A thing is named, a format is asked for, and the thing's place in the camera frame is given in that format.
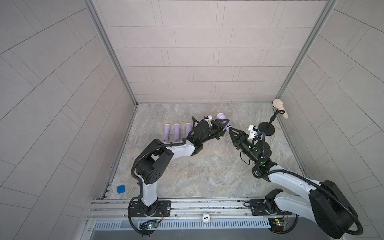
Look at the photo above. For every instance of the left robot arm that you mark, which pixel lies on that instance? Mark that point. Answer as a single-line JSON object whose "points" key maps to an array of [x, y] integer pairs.
{"points": [[150, 165]]}

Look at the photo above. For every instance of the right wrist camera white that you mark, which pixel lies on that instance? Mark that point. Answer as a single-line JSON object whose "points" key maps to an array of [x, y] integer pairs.
{"points": [[253, 132]]}

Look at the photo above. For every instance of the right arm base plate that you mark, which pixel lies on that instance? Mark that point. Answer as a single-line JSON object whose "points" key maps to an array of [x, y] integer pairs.
{"points": [[259, 207]]}

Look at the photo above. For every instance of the aluminium rail frame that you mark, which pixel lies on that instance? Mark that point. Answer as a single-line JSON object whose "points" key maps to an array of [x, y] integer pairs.
{"points": [[194, 208]]}

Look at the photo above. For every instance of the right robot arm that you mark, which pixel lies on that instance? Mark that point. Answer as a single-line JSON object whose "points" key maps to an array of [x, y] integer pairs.
{"points": [[321, 202]]}

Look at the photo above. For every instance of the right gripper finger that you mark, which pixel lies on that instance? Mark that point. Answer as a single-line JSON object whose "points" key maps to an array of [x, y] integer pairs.
{"points": [[235, 140], [238, 133]]}

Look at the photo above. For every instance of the circuit board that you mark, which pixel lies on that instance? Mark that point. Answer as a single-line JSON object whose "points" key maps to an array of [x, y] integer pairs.
{"points": [[149, 225], [278, 224]]}

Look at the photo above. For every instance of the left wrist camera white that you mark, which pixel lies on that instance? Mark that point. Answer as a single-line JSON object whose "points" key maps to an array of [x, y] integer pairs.
{"points": [[208, 119]]}

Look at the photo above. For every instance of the blue hexagonal piece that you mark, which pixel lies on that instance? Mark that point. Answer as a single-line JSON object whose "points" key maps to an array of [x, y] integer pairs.
{"points": [[121, 189]]}

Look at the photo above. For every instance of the black round stand base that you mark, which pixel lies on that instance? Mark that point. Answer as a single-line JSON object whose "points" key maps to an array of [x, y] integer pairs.
{"points": [[267, 128]]}

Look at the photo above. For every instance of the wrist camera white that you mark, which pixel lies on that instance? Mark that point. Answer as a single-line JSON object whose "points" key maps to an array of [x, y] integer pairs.
{"points": [[253, 132], [208, 119]]}

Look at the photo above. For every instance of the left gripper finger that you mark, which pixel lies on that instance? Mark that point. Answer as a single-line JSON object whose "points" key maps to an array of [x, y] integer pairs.
{"points": [[221, 122], [223, 128]]}

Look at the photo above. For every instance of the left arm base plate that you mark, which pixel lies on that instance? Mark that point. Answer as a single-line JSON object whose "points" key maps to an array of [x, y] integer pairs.
{"points": [[157, 209]]}

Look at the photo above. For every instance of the beige microphone on stand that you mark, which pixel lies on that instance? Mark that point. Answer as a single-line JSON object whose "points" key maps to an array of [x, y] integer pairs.
{"points": [[278, 104]]}

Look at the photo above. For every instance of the right circuit board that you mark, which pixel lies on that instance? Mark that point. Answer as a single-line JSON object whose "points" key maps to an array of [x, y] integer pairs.
{"points": [[278, 224]]}

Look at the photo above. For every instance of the left circuit board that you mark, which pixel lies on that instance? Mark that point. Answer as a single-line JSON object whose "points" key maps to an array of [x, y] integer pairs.
{"points": [[149, 225]]}

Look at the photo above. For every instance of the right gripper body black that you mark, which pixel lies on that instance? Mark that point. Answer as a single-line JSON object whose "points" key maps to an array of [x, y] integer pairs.
{"points": [[248, 149]]}

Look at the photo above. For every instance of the purple flashlight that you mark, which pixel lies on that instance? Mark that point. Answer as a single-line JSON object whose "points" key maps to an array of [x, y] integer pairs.
{"points": [[189, 128], [166, 132], [222, 116], [177, 132]]}

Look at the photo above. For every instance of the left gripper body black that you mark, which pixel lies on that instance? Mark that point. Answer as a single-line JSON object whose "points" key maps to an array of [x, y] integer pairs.
{"points": [[212, 131]]}

